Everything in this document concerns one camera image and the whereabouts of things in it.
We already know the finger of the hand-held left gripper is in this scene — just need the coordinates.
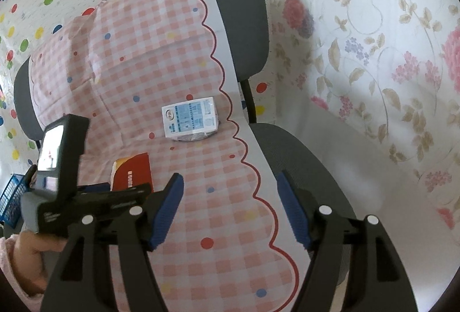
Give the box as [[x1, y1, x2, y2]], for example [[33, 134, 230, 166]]
[[81, 183, 153, 221]]

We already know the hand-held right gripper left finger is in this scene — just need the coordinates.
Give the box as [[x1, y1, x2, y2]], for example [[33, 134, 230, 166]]
[[41, 173, 185, 312]]

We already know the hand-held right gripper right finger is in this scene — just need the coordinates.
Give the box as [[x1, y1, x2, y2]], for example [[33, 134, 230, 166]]
[[276, 170, 419, 312]]

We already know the red box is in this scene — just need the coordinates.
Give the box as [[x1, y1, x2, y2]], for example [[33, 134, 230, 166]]
[[111, 153, 155, 194]]

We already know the blue white tissue packet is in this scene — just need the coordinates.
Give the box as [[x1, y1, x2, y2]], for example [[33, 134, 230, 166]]
[[162, 96, 220, 143]]

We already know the person's left forearm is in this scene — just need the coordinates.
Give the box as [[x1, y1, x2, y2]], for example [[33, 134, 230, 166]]
[[0, 235, 45, 312]]

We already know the person's left hand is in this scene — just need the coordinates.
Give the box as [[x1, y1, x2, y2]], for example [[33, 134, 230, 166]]
[[11, 230, 70, 298]]

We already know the blue plastic basket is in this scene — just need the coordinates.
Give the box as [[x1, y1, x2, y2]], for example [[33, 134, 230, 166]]
[[0, 173, 31, 227]]

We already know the pink checked cloth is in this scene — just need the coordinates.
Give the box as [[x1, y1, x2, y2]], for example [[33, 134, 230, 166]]
[[29, 0, 300, 312]]

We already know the floral cloth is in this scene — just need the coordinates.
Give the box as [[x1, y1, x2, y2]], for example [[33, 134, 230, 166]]
[[260, 0, 460, 262]]

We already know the grey office chair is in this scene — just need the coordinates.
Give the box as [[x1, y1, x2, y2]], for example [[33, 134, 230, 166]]
[[14, 0, 358, 287]]

